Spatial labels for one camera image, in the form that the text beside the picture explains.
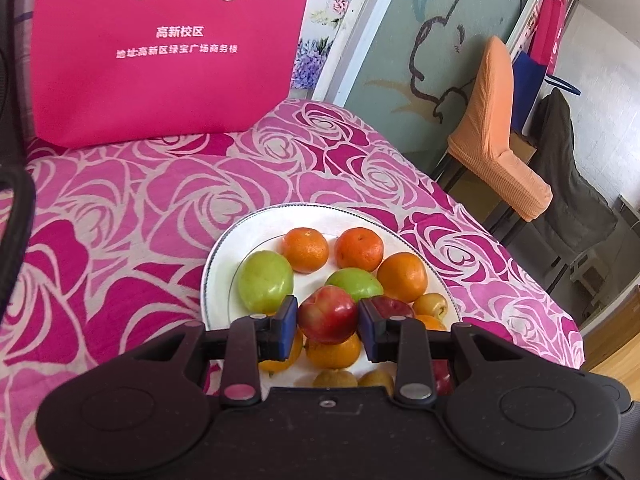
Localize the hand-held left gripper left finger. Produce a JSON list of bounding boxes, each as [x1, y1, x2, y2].
[[117, 295, 301, 406]]

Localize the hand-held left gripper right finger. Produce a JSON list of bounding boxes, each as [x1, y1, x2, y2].
[[357, 297, 532, 406]]

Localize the dark red plum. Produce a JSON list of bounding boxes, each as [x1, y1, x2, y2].
[[372, 296, 416, 321]]

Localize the yellow-orange citrus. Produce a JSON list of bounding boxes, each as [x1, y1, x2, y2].
[[257, 330, 304, 373]]

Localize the red apple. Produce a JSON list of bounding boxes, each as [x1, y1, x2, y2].
[[298, 285, 360, 345], [432, 360, 456, 396]]

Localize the green apple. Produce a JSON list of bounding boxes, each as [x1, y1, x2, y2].
[[237, 251, 294, 316], [325, 267, 385, 303]]

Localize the small khaki fruit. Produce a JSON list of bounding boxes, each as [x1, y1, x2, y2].
[[312, 370, 359, 389], [358, 369, 397, 397]]

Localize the small yellowish fruit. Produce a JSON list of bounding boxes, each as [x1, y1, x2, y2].
[[411, 292, 448, 320]]

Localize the white plate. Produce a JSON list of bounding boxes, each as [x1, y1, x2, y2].
[[200, 202, 463, 396]]

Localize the small mandarin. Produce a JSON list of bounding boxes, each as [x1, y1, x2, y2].
[[281, 227, 330, 274]]

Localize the dark orange mandarin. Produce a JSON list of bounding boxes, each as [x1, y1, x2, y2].
[[334, 227, 385, 271]]

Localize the pink rose tablecloth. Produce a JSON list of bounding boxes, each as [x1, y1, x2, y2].
[[0, 97, 586, 480]]

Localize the white plastic stool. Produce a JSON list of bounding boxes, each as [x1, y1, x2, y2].
[[570, 245, 640, 321]]

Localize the orange covered chair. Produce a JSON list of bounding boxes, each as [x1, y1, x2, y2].
[[431, 35, 555, 251]]

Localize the dark grey covered chair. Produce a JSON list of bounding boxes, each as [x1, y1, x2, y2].
[[520, 87, 621, 283]]

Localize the frosted glass door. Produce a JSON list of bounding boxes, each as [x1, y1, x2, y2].
[[325, 0, 556, 161]]

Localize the blue bag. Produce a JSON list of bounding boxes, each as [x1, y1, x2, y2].
[[510, 50, 583, 131]]

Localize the pink tote bag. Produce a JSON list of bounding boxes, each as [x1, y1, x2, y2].
[[27, 0, 317, 150]]

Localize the floral wall sticker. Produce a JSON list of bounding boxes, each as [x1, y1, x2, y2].
[[290, 0, 371, 103]]

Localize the black strap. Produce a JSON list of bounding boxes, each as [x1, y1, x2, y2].
[[0, 165, 36, 311]]

